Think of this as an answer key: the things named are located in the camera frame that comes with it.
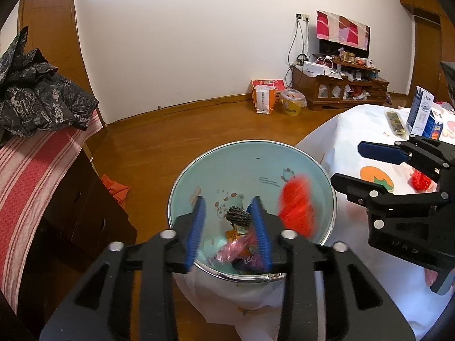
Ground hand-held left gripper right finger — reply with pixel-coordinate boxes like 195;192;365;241
248;195;415;341

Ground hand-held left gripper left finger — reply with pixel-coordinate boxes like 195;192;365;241
39;196;207;341

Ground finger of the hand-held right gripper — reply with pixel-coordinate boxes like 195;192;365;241
357;136;455;182
330;172;451;218

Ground red mesh net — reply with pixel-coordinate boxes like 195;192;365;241
277;174;317;238
409;170;439;192

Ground teal round bin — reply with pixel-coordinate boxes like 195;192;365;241
167;140;338;283

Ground pink wrapper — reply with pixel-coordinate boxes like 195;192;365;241
215;229;260;265

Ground dark patterned packet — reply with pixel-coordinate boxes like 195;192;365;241
386;111;409;140

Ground dark striped wrapper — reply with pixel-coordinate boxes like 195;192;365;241
227;205;251;227

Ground white printed tablecloth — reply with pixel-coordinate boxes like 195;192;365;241
174;103;455;341

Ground tall blue and white carton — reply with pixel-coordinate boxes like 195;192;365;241
405;86;435;137

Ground small blue box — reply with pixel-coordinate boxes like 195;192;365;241
423;108;445;141

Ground orange cloth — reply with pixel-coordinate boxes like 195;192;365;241
101;174;130;208

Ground wooden tv cabinet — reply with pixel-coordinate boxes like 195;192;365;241
291;60;390;111

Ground yellow plastic bucket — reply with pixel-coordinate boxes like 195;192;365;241
280;89;307;116

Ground white flat box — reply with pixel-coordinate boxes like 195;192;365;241
303;62;331;76

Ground dark wooden cabinet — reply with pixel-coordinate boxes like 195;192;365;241
16;145;137;338

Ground black television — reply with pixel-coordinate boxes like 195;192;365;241
319;38;368;59

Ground orange cardboard box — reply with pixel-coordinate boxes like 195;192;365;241
251;79;285;102

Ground white paper bag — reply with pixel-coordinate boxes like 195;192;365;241
254;86;276;115

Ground red and white cloth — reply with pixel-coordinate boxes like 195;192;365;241
316;10;370;51

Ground red striped cloth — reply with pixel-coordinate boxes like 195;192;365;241
0;108;104;313

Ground black patterned jacket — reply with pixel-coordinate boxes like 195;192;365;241
0;26;99;146

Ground wooden door with frame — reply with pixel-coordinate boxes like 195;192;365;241
396;0;455;96

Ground hanging cables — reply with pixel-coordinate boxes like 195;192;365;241
284;19;308;79

